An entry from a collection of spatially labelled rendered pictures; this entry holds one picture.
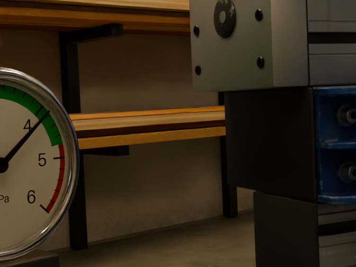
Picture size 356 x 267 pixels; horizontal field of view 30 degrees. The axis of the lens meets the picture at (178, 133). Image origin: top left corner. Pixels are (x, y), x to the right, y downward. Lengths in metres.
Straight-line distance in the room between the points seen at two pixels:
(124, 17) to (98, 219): 1.04
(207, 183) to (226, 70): 3.14
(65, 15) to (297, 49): 2.10
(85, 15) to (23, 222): 2.40
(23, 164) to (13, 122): 0.01
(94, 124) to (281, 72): 2.15
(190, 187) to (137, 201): 0.36
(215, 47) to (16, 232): 0.38
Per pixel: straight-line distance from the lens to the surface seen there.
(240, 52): 0.54
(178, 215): 3.57
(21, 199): 0.23
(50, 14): 2.54
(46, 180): 0.23
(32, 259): 0.26
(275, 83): 0.50
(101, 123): 2.65
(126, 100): 3.32
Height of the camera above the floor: 0.68
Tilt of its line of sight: 3 degrees down
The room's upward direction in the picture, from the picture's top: 3 degrees counter-clockwise
